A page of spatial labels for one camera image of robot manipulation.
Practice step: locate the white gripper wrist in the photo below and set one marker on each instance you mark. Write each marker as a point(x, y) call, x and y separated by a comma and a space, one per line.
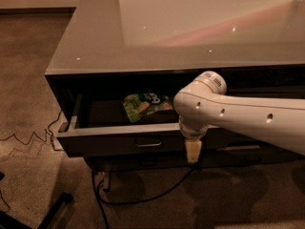
point(193, 134)

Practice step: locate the dark drawer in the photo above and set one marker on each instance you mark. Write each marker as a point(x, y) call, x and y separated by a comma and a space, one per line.
point(101, 128)
point(137, 162)
point(246, 155)
point(269, 83)

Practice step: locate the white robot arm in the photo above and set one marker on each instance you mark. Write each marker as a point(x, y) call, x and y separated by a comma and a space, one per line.
point(203, 102)

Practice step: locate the grey cabinet with glossy top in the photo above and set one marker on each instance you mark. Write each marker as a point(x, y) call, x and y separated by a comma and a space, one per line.
point(113, 48)

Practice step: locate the green snack bag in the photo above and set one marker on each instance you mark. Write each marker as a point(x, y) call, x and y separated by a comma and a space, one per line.
point(138, 106)

